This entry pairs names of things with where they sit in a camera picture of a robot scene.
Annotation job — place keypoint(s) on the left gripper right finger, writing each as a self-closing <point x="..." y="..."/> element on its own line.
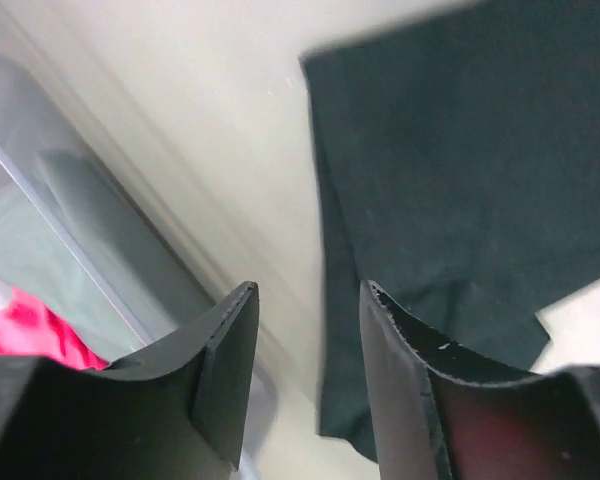
<point x="442" y="411"/>

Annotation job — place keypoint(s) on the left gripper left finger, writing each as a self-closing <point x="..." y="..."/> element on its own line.
<point x="175" y="409"/>

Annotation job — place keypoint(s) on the black t shirt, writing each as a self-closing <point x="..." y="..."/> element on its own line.
<point x="458" y="163"/>

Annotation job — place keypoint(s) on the pink t shirt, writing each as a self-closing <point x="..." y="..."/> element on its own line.
<point x="29" y="328"/>

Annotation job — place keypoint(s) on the grey plastic bin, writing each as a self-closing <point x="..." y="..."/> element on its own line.
<point x="70" y="236"/>

